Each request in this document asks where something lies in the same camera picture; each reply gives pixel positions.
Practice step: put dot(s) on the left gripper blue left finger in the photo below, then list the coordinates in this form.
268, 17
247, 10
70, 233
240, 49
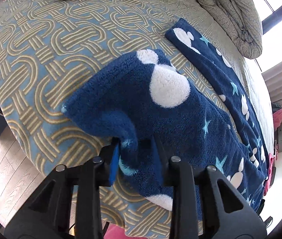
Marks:
66, 204

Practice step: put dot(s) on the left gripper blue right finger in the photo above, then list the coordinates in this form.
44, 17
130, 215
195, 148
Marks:
205, 204

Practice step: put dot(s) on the navy fleece Mickey pants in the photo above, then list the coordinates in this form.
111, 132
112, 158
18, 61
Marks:
141, 94

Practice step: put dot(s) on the folded pink garment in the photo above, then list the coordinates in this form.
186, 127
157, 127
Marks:
270, 172

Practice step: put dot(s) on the pink clothes on chair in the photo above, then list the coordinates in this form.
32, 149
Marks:
277, 119

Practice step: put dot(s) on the patterned bed cover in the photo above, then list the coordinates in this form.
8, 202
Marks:
51, 48

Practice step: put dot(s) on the folded grey-green duvet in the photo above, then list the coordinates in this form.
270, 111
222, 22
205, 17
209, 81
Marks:
237, 18

